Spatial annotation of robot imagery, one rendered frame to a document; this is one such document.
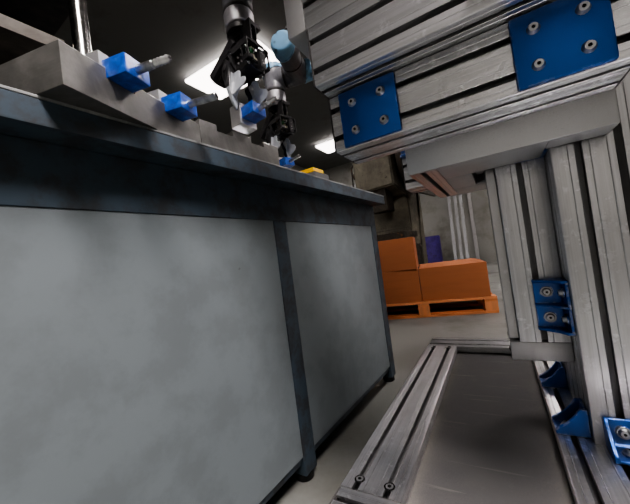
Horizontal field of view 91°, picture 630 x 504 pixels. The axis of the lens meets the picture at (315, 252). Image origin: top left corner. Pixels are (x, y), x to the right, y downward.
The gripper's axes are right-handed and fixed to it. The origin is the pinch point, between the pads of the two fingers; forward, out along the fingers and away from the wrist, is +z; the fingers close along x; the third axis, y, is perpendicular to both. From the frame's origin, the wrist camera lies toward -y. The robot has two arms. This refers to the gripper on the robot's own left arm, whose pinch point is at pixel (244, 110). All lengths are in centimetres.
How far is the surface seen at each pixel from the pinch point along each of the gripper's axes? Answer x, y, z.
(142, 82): -29.8, 11.3, 13.3
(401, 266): 190, -41, 37
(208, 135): -10.4, -1.1, 9.5
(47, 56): -40.0, 9.8, 14.1
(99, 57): -34.2, 9.0, 10.5
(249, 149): 2.0, -1.8, 8.9
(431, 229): 743, -164, -61
